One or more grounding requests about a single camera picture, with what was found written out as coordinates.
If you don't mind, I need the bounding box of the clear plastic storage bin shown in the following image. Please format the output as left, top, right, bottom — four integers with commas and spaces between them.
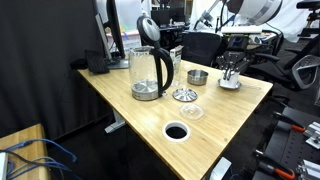
114, 0, 143, 33

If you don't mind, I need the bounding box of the white table cable grommet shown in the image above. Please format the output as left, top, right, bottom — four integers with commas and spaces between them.
162, 120, 192, 143

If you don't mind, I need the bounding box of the white printed cardboard box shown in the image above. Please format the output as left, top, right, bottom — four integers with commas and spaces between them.
121, 34, 143, 54

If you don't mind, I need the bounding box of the black armrest office chair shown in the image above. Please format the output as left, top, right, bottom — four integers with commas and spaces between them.
246, 51, 301, 91

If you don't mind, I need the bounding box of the black keyboard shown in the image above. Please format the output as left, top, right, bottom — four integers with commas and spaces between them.
84, 49, 110, 75

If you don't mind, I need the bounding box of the aluminium bracket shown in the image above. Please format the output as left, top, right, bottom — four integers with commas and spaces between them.
296, 159, 320, 180
305, 121, 320, 149

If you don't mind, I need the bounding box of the blue cable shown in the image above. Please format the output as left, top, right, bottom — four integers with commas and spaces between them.
4, 138, 78, 163
6, 159, 74, 180

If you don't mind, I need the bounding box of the pink lid with blue tape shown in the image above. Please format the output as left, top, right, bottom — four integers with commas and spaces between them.
120, 29, 142, 36

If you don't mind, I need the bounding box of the white power strip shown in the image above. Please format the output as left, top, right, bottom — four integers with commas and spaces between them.
0, 151, 9, 180

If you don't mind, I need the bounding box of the black tall office chair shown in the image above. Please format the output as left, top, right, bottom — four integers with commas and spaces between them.
295, 0, 320, 38

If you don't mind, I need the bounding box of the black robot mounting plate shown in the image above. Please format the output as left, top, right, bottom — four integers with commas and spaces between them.
253, 106, 320, 180

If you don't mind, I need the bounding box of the glass electric kettle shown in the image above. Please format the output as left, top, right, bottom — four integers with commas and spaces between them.
128, 14, 175, 102

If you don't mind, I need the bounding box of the clear glass lid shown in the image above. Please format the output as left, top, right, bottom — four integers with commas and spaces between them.
179, 103, 205, 121

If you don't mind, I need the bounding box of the white plastic box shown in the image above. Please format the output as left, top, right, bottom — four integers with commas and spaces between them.
209, 156, 233, 180

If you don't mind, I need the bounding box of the small stainless steel pot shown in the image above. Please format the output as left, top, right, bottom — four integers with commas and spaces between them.
186, 69, 210, 87

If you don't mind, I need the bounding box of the white green food box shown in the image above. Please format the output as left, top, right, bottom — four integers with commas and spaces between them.
169, 44, 184, 88

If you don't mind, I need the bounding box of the grey mesh office chair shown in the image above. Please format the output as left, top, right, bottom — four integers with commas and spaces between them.
291, 54, 320, 90

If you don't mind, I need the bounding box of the wooden side table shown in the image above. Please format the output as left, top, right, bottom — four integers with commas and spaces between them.
0, 123, 51, 180

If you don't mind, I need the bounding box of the white table leg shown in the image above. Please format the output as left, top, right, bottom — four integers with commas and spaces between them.
104, 109, 127, 135

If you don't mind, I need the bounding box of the silver pot lid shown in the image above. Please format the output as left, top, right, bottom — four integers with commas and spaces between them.
171, 87, 199, 103

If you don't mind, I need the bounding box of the black computer mouse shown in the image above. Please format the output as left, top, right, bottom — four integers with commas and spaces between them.
70, 58, 89, 71

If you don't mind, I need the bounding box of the orange handled clamp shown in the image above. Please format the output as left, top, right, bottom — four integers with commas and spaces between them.
254, 149, 297, 180
272, 111, 307, 133

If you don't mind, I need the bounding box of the black fabric partition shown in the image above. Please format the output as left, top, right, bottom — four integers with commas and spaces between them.
0, 0, 108, 139

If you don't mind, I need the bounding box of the small silver frying pan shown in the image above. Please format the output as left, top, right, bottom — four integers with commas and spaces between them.
217, 78, 263, 92

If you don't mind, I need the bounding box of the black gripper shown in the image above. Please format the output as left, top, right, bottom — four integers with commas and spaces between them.
216, 34, 252, 81

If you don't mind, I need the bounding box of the black computer monitor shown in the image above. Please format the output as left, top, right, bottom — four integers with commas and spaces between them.
92, 0, 130, 70

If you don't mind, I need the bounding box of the cluttered white desk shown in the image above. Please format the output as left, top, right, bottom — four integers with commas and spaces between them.
253, 29, 284, 54

